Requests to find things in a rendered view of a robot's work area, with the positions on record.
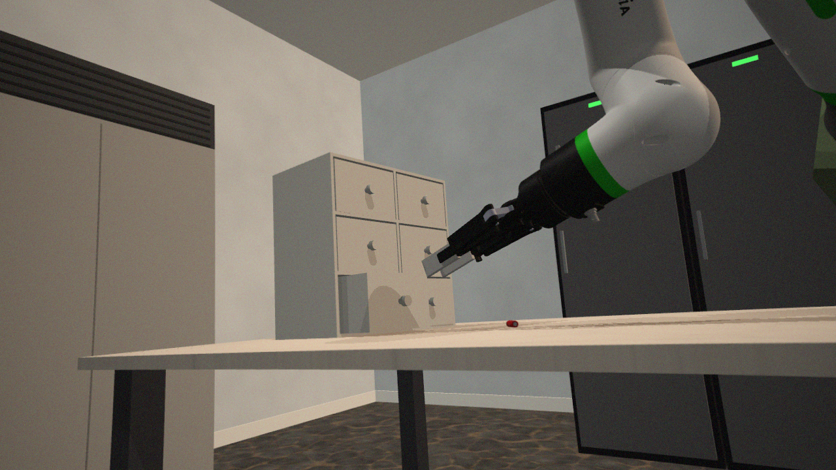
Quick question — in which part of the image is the tan drawer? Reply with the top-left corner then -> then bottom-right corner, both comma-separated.
338,273 -> 430,334
396,174 -> 446,227
336,217 -> 398,273
427,278 -> 454,326
399,225 -> 447,274
333,159 -> 396,219

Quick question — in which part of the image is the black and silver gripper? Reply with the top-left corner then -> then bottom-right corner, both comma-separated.
421,170 -> 571,277

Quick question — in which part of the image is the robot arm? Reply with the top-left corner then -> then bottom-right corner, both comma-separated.
540,0 -> 836,225

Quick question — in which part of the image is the small grey chest of drawers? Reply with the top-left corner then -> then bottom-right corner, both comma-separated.
272,152 -> 456,340

